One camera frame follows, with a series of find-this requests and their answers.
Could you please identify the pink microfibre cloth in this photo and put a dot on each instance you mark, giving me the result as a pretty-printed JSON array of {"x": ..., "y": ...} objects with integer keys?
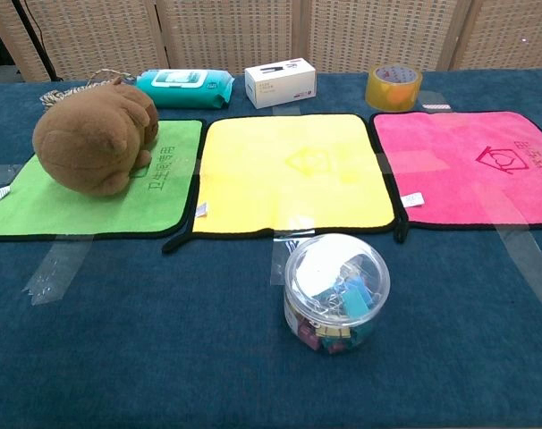
[{"x": 468, "y": 179}]

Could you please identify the yellow packing tape roll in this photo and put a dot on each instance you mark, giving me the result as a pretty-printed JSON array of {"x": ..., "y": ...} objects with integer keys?
[{"x": 394, "y": 91}]

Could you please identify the twisted twine bundle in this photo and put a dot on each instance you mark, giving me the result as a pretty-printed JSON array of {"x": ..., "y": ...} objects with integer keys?
[{"x": 52, "y": 96}]

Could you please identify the blue tablecloth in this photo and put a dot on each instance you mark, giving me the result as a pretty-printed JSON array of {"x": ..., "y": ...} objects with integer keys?
[{"x": 163, "y": 339}]

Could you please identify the teal wet wipes pack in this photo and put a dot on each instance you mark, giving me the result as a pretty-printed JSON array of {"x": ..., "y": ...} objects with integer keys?
[{"x": 183, "y": 89}]

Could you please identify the brown plush toy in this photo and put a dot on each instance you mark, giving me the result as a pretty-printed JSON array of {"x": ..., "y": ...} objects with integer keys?
[{"x": 92, "y": 143}]

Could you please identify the green microfibre cloth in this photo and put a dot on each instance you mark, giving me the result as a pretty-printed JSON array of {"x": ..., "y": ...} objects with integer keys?
[{"x": 96, "y": 210}]

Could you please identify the white cardboard box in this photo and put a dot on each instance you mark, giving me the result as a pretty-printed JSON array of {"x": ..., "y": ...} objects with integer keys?
[{"x": 281, "y": 87}]

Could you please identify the clear jar of binder clips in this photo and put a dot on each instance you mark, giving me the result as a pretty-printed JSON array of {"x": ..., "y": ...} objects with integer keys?
[{"x": 336, "y": 295}]

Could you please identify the woven folding screen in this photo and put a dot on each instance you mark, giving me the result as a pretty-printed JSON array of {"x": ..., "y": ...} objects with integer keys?
[{"x": 235, "y": 31}]

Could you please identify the yellow microfibre cloth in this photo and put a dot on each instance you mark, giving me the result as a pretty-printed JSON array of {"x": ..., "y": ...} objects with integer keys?
[{"x": 293, "y": 179}]

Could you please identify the black stand pole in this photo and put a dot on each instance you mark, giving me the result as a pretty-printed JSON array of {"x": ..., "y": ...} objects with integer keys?
[{"x": 36, "y": 40}]

